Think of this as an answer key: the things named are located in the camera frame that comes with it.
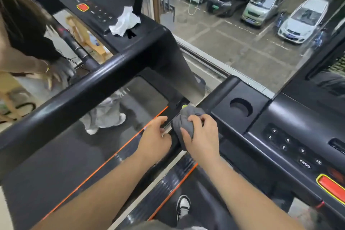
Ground person's right hand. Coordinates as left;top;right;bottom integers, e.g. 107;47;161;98
180;114;220;167

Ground person's left hand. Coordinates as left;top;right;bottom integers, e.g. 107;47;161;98
135;116;173;164

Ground grey cleaning cloth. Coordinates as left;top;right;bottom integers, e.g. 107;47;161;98
171;105;207;151

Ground person's left forearm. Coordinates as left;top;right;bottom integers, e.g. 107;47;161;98
31;153;159;230

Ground person's right forearm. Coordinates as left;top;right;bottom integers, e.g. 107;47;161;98
196;157;306;230

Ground person's black white shoe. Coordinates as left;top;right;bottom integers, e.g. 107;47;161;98
176;195;191;223

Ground black treadmill with cup holder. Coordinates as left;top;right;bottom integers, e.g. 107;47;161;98
116;36;345;230

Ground person's grey trousers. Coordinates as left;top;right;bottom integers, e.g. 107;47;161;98
127;219;208;230

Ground black treadmill with tissue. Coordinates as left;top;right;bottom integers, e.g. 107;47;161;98
0;0;207;230

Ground crumpled white tissue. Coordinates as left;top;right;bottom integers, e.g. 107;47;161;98
109;6;141;37

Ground wooden chair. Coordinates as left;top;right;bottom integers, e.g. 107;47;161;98
65;15;114;64

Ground blue scooter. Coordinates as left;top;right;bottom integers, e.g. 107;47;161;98
273;11;288;30
313;28;326;50

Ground silver van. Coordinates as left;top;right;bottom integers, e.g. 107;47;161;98
240;0;296;29

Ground white sedan car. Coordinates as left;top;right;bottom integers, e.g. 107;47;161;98
277;0;329;44

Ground wooden stool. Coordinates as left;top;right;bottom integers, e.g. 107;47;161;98
0;72;33;124

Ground black floor cable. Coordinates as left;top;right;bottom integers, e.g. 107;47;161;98
0;102;37;125

